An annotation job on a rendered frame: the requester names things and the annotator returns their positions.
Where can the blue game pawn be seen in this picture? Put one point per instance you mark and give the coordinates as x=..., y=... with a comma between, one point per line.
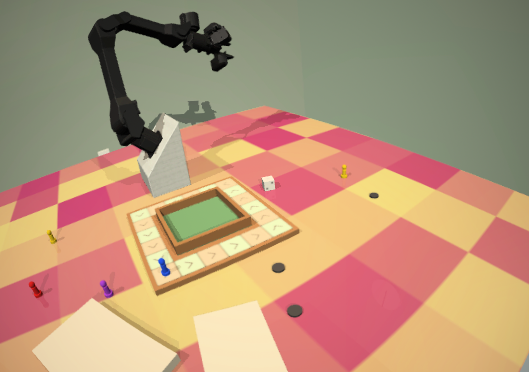
x=165, y=271

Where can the purple game pawn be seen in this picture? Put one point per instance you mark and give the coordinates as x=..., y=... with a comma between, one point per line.
x=108, y=292

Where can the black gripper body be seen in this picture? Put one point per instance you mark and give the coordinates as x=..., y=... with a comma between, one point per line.
x=219, y=61

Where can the red pawn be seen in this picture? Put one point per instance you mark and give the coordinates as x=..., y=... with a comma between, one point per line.
x=37, y=293

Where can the white die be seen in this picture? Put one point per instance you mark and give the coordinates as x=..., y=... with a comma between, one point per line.
x=268, y=183

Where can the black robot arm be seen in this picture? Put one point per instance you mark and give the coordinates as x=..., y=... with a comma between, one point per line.
x=124, y=113

